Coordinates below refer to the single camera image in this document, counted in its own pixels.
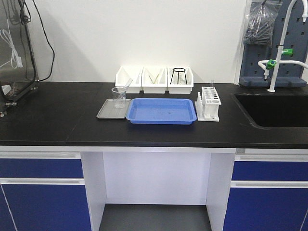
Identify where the white cable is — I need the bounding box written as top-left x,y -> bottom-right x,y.
0,29 -> 24,69

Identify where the white storage bin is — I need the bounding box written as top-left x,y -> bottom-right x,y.
141,66 -> 167,94
115,66 -> 143,94
167,66 -> 194,94

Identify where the stainless steel equipment cabinet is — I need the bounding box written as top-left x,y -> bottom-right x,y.
0,0 -> 38,85

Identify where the black sink basin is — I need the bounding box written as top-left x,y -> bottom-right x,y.
232,93 -> 308,129

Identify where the white test tube rack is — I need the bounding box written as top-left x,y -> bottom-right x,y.
195,87 -> 221,122

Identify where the right blue lab cabinet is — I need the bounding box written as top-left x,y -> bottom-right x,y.
223,154 -> 308,231

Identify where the black metal tripod stand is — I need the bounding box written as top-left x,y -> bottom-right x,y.
170,67 -> 188,85

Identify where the clear glass test tube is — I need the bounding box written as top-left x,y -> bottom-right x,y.
124,78 -> 133,91

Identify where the white laboratory faucet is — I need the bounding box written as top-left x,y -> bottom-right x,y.
258,0 -> 308,92

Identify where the blue lab cabinet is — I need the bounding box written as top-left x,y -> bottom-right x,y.
0,152 -> 93,231
223,154 -> 308,231

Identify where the plastic bag of pegs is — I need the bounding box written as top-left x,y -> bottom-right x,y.
243,0 -> 283,47

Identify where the blue plastic tray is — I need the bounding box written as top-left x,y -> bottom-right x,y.
126,98 -> 197,125

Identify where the middle white storage bin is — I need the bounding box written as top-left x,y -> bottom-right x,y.
141,66 -> 167,94

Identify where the left white storage bin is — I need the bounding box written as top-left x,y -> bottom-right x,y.
115,66 -> 143,94

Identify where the right white storage bin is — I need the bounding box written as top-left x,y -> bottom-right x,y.
167,66 -> 194,94

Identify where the black power cable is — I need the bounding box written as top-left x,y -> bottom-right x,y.
18,0 -> 55,82

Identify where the grey pegboard drying rack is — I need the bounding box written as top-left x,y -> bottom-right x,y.
239,0 -> 308,88

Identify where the clear glass beaker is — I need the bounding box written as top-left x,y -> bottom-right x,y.
112,87 -> 127,109

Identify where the left blue lab cabinet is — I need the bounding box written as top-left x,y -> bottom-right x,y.
0,152 -> 93,231

